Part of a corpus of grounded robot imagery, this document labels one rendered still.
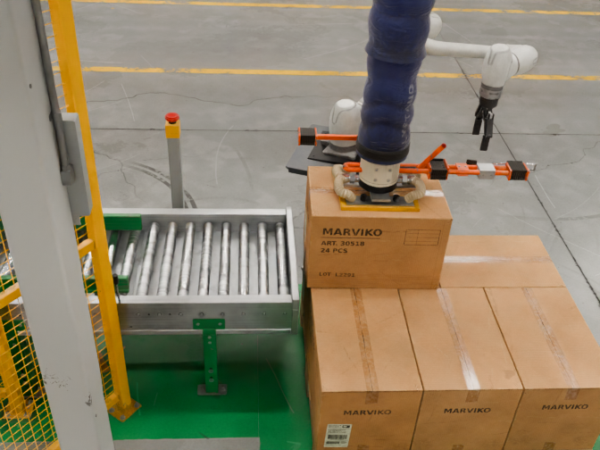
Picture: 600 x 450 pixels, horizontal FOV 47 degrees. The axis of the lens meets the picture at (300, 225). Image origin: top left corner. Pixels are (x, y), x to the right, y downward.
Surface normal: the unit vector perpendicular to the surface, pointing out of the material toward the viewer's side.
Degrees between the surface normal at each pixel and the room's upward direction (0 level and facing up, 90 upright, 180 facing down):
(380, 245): 90
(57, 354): 90
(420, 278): 90
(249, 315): 90
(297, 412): 0
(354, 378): 0
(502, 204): 0
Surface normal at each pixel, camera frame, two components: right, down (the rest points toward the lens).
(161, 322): 0.06, 0.59
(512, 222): 0.04, -0.80
